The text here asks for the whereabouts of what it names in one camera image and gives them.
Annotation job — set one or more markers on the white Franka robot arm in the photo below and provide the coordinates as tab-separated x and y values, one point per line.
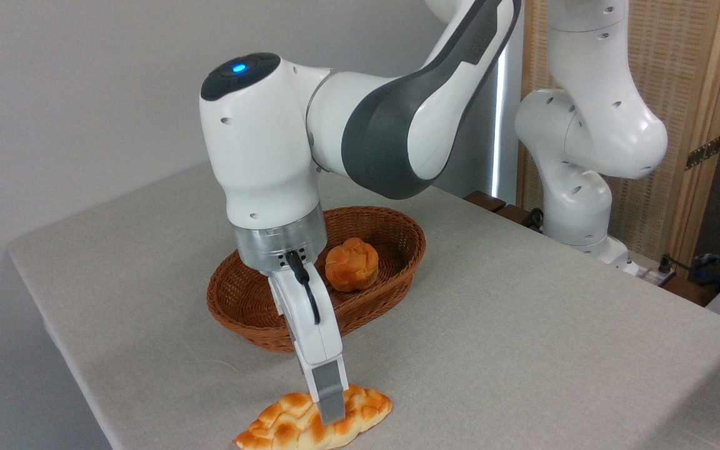
260	156

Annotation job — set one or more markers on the dark metal screen hinge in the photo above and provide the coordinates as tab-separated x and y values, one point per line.
704	152

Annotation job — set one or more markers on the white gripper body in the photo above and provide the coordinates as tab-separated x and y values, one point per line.
307	325

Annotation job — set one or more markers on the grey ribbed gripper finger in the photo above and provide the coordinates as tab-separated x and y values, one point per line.
330	390

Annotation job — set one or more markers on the grey tablecloth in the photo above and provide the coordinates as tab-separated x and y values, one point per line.
522	344

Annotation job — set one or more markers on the long braided bread loaf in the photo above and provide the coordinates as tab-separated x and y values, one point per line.
279	425

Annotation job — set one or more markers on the black robot base connector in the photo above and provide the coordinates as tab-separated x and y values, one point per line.
534	219

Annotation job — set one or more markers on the black power plug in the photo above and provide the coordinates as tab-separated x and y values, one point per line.
665	264

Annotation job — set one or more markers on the dark brown wooden slat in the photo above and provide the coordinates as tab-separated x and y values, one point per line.
688	290
513	214
485	200

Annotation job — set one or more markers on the round knotted bread roll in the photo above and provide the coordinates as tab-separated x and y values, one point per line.
352	265

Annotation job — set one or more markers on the brown oval wicker basket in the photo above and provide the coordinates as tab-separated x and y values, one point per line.
372	300

